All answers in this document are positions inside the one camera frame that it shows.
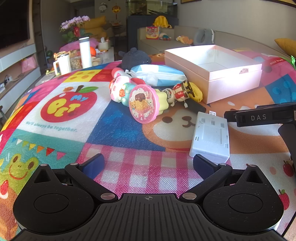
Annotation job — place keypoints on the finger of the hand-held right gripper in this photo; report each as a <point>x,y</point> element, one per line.
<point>230,116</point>

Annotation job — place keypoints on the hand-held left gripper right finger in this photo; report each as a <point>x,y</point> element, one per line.
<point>203,165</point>

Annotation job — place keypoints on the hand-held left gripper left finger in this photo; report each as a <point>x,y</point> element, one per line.
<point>93,165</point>

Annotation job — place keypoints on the white cardboard box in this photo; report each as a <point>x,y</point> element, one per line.
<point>231,88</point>

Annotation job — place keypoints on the white power adapter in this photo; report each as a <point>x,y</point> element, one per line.
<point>208,136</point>

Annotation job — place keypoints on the black wallet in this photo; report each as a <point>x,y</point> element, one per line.
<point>196,107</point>

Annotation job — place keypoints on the yellow corn toy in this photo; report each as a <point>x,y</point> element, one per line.
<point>197,92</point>

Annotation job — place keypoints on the wind-up robot toy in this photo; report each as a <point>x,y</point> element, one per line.
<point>178,92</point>

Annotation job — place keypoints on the pink yellow round stamp toy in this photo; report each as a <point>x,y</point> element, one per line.
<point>143,104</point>

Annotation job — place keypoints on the pink teal squishy toy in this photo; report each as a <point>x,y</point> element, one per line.
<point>118,89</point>

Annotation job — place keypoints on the blue white wipes pack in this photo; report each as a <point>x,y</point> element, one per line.
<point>157,71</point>

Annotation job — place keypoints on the white tube toy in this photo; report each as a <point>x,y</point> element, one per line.
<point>118,73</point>

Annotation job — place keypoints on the dark grey plush toy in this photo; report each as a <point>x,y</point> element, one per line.
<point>136,59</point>

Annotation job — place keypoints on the colourful printed play mat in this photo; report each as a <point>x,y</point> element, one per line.
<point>69,139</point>

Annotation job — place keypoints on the yellow cushion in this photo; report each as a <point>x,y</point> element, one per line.
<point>285,46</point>

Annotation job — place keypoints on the grey neck pillow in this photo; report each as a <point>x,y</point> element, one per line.
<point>201,37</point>

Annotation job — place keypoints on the orange plush duck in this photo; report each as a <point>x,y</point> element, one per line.
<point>185,39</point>

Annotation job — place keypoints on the small plush doll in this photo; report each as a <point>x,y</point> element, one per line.
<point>165,36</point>

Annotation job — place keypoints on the beige sofa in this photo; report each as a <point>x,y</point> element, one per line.
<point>152,46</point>

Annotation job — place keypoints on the clear jar of nuts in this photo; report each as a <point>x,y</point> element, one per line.
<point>75,60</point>

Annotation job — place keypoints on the white coffee table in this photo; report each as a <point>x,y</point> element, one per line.
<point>106,56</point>

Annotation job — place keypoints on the white thermos bottle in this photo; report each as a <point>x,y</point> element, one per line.
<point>85,53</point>

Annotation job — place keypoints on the colourful toy box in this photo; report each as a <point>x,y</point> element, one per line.
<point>152,33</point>

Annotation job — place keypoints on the orange pumpkin bucket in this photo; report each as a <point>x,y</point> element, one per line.
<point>93,51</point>

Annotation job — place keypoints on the yellow backpack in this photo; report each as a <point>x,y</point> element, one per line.
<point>161,22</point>

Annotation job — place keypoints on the pink gift bag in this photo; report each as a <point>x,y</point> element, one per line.
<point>29,64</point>

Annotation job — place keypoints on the white tissue box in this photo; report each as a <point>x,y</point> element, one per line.
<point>104,45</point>

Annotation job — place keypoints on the white power strip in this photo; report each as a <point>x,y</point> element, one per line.
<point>5,82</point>

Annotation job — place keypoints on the red framed picture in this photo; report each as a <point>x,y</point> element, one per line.
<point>190,1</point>

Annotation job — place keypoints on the pink wrapping cloth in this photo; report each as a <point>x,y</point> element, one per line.
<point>69,46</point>

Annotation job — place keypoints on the dark blue cabinet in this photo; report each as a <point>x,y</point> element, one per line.
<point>133,30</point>

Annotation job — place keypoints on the dining chair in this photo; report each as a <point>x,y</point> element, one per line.
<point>119,31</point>

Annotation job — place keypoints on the yellow armchair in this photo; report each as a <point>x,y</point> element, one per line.
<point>97,25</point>

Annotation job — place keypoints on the purple orchid plant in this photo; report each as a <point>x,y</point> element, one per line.
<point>74,23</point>

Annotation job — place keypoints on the yellow red hanging ornament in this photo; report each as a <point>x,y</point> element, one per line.
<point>116,9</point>

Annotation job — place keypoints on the black television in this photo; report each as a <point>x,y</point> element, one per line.
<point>11,23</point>

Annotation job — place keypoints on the white wall shelf unit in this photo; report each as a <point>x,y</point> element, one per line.
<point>13,58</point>

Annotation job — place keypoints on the round wall clock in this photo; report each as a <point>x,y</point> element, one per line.
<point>103,7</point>

